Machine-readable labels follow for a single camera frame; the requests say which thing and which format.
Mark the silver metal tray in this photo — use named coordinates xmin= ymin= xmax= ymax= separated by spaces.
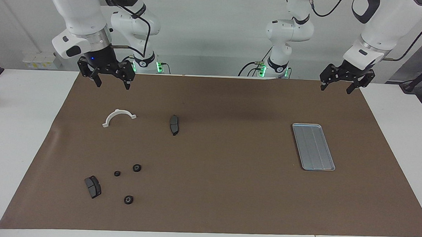
xmin=290 ymin=123 xmax=338 ymax=172

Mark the black stand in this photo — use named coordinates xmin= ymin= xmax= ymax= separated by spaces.
xmin=399 ymin=57 xmax=422 ymax=94

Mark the grooved dark grey brake pad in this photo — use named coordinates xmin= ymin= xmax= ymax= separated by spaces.
xmin=84 ymin=175 xmax=103 ymax=199

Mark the brown paper table mat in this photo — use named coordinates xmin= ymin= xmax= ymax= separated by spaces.
xmin=0 ymin=67 xmax=422 ymax=237

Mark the white curved plastic bracket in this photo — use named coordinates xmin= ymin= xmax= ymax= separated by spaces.
xmin=102 ymin=108 xmax=137 ymax=129

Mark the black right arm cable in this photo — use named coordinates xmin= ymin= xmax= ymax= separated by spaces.
xmin=96 ymin=0 xmax=152 ymax=59

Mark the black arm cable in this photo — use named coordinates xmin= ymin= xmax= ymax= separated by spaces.
xmin=96 ymin=0 xmax=152 ymax=59
xmin=306 ymin=0 xmax=422 ymax=62

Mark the black base power cable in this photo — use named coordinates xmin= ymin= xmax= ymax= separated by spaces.
xmin=238 ymin=61 xmax=265 ymax=78

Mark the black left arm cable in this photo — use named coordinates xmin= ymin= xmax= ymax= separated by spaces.
xmin=306 ymin=0 xmax=422 ymax=62

